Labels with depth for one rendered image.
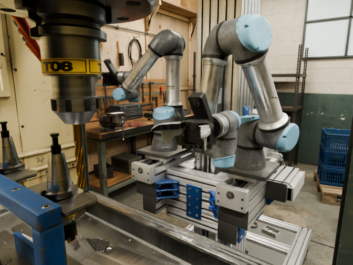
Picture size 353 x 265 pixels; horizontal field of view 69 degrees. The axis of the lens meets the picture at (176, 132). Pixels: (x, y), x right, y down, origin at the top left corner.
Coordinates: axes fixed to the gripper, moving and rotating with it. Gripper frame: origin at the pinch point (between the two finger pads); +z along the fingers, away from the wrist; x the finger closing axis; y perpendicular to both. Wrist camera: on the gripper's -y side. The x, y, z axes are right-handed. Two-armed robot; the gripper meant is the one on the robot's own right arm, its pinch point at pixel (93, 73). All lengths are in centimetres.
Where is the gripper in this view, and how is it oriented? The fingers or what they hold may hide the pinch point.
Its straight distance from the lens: 183.2
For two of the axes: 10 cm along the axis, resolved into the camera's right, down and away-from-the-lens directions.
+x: 3.6, -3.2, 8.8
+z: -9.3, -0.7, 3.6
